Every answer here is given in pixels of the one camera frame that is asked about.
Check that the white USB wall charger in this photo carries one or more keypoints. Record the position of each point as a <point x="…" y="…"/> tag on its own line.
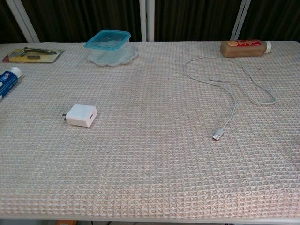
<point x="79" y="114"/>

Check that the woven beige tablecloth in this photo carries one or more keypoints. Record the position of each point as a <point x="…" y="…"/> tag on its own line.
<point x="150" y="164"/>

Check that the clear scalloped plastic tray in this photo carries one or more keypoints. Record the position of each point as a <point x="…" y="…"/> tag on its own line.
<point x="131" y="55"/>

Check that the clear container with blue lid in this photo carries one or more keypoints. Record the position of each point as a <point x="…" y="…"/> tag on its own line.
<point x="107" y="38"/>

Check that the brown drink bottle red label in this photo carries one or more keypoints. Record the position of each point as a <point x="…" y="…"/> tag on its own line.
<point x="241" y="50"/>

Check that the razor on yellow card package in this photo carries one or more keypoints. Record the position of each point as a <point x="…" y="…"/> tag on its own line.
<point x="47" y="57"/>

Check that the black pleated curtain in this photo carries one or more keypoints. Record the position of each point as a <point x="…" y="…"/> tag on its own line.
<point x="70" y="18"/>

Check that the blue white toothpaste tube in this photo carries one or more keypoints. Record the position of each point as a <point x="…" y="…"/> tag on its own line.
<point x="8" y="79"/>

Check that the white metal frame post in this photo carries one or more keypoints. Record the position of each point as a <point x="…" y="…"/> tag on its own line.
<point x="22" y="21"/>
<point x="240" y="18"/>
<point x="146" y="21"/>

